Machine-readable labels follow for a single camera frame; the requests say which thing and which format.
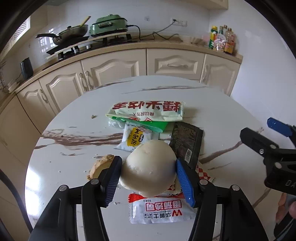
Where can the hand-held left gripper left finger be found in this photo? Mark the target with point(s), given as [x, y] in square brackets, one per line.
[113, 180]

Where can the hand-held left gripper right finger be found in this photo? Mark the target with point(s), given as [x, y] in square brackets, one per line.
[185, 183]

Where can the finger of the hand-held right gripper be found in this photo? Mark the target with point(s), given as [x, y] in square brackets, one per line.
[277, 124]
[254, 141]

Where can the brown bread piece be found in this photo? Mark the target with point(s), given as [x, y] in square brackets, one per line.
[99, 165]

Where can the red checkered wrapper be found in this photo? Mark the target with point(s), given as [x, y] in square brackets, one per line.
[205, 172]

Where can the white steamed bun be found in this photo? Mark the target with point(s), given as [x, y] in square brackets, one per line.
[148, 166]

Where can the red and white sachet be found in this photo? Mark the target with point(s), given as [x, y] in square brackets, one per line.
[157, 212]

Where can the black snack packet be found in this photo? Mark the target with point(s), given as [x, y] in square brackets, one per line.
[185, 139]

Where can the white packet yellow label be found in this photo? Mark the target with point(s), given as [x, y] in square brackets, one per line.
[133, 139]

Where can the person's right hand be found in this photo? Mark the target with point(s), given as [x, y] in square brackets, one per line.
[280, 208]

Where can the green plastic bag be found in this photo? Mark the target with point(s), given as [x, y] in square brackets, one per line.
[155, 126]

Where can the large white bag red print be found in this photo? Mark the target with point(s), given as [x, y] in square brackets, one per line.
[148, 111]

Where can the amber oil bottle red label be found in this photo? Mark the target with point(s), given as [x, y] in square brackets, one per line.
[230, 42]

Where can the clear bottle white label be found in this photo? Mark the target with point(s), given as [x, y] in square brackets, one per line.
[222, 39]

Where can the yellow green condiment bottle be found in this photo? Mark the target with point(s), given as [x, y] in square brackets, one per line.
[213, 38]

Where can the round white marble table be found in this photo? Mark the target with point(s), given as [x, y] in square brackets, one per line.
[115, 69]

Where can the beige kitchen countertop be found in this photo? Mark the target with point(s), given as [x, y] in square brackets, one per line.
[185, 47]

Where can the stack of white bowls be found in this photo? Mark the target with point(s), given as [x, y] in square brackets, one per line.
[13, 87]

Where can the black gas stove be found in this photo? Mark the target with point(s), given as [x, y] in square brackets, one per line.
[115, 41]

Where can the black electric kettle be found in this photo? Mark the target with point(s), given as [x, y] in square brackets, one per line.
[26, 68]

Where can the wok with lid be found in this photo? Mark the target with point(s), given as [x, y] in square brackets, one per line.
[69, 33]

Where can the green electric cooker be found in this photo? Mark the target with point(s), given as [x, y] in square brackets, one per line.
[108, 26]

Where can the white wall outlet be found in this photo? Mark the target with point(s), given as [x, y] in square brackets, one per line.
[180, 22]

